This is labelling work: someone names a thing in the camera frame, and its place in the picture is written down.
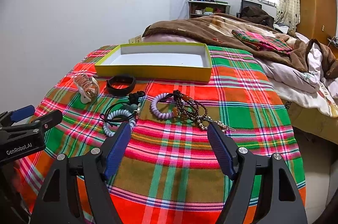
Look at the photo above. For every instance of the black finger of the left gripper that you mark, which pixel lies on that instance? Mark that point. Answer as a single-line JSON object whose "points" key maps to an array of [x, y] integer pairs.
{"points": [[47, 121]]}

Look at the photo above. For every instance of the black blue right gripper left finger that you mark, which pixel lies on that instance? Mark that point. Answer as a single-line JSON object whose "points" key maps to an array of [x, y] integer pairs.
{"points": [[58, 200]]}

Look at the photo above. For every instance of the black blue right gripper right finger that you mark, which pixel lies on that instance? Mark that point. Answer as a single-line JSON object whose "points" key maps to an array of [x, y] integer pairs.
{"points": [[279, 200]]}

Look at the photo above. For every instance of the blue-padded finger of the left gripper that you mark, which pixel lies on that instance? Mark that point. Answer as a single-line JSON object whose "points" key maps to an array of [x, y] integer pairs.
{"points": [[9, 118]]}

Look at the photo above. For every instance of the translucent beige hair claw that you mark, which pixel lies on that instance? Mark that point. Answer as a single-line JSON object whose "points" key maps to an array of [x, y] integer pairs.
{"points": [[87, 87]]}

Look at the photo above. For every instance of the black braided cord charm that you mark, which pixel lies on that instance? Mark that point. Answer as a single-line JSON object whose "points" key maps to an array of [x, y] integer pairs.
{"points": [[134, 98]]}

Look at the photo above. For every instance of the gold rhinestone hair clip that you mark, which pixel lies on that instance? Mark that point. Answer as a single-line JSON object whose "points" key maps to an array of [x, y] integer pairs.
{"points": [[203, 119]]}

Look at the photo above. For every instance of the black wristband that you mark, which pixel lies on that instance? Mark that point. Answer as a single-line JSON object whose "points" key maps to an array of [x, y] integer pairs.
{"points": [[120, 85]]}

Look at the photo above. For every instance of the plaid red green cloth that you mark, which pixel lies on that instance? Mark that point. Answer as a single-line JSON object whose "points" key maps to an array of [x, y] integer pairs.
{"points": [[169, 173]]}

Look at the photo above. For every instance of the pink white quilt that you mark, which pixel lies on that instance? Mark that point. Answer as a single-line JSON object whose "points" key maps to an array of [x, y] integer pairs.
{"points": [[307, 89]]}

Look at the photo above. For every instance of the yellow white shallow box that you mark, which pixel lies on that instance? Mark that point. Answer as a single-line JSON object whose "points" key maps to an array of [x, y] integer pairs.
{"points": [[158, 60]]}

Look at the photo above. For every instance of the folded plaid cloth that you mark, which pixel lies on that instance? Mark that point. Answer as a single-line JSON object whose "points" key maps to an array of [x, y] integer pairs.
{"points": [[260, 42]]}

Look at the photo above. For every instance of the brown fleece blanket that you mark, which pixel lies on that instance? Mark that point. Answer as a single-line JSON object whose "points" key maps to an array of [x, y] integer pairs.
{"points": [[217, 30]]}

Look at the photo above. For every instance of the dark clothes pile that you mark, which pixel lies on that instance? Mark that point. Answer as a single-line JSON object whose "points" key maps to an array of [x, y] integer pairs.
{"points": [[256, 15]]}

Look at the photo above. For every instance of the wooden wardrobe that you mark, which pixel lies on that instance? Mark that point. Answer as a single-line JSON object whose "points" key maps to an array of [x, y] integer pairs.
{"points": [[318, 19]]}

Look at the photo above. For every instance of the wooden shelf with items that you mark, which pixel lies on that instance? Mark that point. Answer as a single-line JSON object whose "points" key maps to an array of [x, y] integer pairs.
{"points": [[199, 8]]}

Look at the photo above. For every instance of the wall power outlet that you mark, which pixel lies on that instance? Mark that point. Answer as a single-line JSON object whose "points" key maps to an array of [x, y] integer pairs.
{"points": [[135, 40]]}

